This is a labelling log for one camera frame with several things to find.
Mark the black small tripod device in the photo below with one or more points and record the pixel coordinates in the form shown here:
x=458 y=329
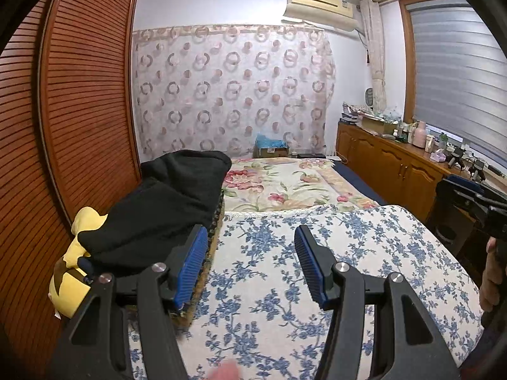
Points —
x=456 y=157
x=477 y=169

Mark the grey window blind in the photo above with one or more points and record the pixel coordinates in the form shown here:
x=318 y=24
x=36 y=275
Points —
x=459 y=71

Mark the blue plastic bag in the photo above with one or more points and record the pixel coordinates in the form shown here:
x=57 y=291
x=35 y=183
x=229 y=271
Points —
x=269 y=141

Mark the wooden slatted headboard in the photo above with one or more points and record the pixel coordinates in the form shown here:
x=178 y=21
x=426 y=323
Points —
x=79 y=107

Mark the pink thermos jug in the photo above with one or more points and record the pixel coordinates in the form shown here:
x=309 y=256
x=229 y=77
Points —
x=419 y=134

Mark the small white fan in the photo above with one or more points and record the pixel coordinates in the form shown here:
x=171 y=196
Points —
x=370 y=97

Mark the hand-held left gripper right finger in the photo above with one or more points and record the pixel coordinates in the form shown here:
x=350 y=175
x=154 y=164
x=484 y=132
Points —
x=311 y=269

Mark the white air conditioner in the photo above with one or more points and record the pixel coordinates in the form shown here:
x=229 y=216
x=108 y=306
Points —
x=317 y=6

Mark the person's right hand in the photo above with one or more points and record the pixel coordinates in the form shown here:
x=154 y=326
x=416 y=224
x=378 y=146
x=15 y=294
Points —
x=493 y=277

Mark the pile of papers and clutter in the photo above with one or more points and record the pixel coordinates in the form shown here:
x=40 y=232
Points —
x=372 y=120

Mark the cardboard box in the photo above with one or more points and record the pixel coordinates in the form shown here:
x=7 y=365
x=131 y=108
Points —
x=273 y=152

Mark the black t-shirt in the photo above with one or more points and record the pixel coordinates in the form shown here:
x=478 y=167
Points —
x=166 y=198

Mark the pink tissue box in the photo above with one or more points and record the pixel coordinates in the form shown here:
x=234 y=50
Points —
x=438 y=155

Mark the wooden cabinet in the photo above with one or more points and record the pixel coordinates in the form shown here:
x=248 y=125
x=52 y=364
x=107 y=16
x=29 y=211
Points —
x=396 y=158

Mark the circle patterned curtain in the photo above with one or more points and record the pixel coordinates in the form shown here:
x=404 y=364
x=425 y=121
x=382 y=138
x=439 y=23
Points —
x=237 y=87

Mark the patterned folded blanket stack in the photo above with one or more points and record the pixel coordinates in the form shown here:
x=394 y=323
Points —
x=202 y=285

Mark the blue floral quilt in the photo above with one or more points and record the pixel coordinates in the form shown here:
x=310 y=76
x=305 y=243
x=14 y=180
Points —
x=257 y=265

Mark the green capped bottle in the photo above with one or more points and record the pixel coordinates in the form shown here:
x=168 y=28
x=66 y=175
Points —
x=443 y=141

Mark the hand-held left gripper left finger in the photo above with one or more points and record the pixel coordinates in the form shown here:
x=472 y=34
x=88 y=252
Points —
x=194 y=269

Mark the pink floral bedspread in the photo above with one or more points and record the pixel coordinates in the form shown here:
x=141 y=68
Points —
x=285 y=182

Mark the navy bed sheet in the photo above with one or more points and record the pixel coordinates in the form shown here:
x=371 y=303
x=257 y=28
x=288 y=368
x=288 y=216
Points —
x=356 y=182

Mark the yellow plush toy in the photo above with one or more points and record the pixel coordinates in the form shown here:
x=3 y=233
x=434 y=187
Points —
x=69 y=285

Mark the navy folded cloth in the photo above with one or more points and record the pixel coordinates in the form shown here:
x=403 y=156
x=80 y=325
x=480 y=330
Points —
x=84 y=264

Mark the person's left hand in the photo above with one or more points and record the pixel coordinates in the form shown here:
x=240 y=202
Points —
x=226 y=372

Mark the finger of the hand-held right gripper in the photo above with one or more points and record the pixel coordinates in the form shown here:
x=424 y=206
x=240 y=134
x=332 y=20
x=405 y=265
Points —
x=473 y=206
x=467 y=186

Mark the black flat box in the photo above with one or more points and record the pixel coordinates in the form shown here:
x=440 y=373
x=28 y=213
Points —
x=311 y=155

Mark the beige tied curtain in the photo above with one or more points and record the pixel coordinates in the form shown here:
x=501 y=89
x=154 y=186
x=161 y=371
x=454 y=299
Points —
x=374 y=55

